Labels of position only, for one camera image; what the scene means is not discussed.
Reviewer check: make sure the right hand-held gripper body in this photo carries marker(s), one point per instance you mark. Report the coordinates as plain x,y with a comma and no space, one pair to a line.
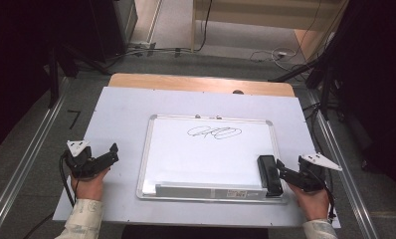
310,179

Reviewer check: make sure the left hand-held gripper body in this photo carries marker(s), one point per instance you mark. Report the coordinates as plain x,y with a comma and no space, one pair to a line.
81,159

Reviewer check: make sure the black whiteboard eraser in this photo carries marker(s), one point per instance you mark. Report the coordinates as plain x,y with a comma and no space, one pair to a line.
269,174

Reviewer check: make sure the silver-framed whiteboard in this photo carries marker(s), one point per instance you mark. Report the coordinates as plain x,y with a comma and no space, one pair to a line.
202,162

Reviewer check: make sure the person's right hand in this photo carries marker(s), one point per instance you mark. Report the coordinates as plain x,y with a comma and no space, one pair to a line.
310,205

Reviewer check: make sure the person's left hand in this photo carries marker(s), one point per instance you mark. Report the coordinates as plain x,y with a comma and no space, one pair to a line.
88,189

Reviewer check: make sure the white table cover panel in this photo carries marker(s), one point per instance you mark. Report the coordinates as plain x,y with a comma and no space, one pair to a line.
119,116

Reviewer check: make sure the black stand leg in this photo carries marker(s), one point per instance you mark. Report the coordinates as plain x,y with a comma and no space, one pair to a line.
53,79

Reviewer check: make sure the dark table grommet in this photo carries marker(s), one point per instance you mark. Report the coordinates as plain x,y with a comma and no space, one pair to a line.
238,92

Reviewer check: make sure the wooden table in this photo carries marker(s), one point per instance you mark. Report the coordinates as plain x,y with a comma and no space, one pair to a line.
186,83

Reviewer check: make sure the black metal stand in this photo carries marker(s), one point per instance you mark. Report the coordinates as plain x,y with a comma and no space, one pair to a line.
325,76

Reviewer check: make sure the black curtain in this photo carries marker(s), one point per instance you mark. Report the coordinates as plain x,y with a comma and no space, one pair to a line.
378,83
13,66

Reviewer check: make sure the black cabinet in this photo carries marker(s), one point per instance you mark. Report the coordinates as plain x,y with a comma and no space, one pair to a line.
99,26

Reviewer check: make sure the light wooden shelf unit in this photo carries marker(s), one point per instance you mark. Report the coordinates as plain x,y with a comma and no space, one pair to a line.
252,13

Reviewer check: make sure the aluminium floor rail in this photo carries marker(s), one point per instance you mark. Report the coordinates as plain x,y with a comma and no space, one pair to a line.
27,159
345,172

